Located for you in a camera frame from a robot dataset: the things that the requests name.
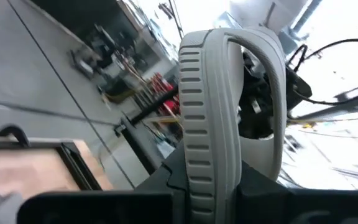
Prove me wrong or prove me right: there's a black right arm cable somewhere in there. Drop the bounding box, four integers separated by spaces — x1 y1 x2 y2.
287 38 358 106

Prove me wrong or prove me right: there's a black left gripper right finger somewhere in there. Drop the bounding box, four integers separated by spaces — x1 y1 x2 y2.
237 161 291 224

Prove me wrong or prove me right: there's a grey rubber slide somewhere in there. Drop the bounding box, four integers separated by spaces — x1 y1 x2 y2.
178 27 288 224

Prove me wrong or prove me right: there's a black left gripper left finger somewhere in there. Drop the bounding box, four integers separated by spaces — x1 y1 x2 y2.
135 141 192 224

